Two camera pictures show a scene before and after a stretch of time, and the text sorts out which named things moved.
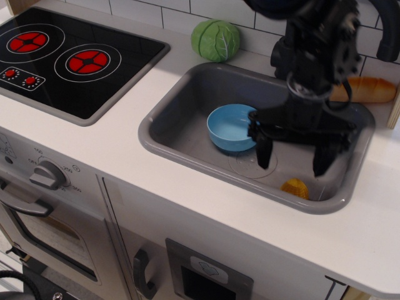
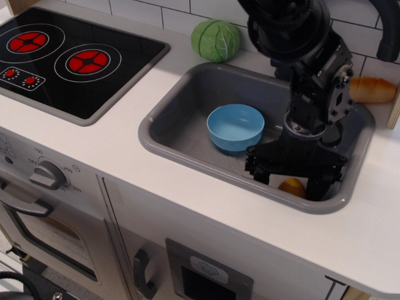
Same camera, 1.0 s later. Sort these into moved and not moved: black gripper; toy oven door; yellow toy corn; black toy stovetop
Moved: black gripper
Not moved: black toy stovetop; toy oven door; yellow toy corn
